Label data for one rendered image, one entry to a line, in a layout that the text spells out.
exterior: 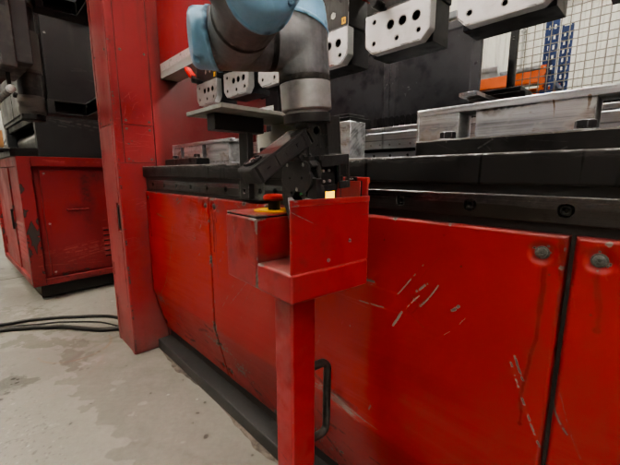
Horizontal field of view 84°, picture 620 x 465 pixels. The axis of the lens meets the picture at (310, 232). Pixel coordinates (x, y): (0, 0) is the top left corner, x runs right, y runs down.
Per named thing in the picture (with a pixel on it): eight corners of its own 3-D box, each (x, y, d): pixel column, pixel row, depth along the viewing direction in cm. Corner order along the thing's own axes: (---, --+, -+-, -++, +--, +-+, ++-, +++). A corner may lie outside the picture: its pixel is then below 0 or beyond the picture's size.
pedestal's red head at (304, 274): (228, 274, 64) (223, 176, 61) (296, 261, 74) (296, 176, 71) (291, 306, 49) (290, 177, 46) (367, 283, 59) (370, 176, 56)
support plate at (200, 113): (185, 116, 89) (185, 112, 89) (268, 125, 107) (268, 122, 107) (221, 106, 76) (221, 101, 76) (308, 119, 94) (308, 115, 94)
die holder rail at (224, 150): (173, 166, 159) (172, 145, 157) (185, 166, 163) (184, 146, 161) (230, 164, 123) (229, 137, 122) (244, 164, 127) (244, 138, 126)
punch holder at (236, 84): (224, 99, 118) (221, 46, 116) (244, 101, 124) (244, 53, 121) (248, 91, 108) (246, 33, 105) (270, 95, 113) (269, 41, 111)
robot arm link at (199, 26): (187, -27, 37) (285, -15, 41) (184, 17, 47) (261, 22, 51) (197, 53, 39) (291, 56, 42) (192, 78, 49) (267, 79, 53)
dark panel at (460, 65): (267, 163, 194) (265, 80, 187) (269, 163, 196) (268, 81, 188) (472, 156, 114) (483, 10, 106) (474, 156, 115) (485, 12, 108)
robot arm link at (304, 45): (260, 8, 51) (314, 13, 54) (268, 89, 53) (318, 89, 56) (276, -17, 44) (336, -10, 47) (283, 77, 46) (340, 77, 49)
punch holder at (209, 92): (197, 106, 133) (195, 60, 130) (217, 109, 138) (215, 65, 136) (217, 101, 122) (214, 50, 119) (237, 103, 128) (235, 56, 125)
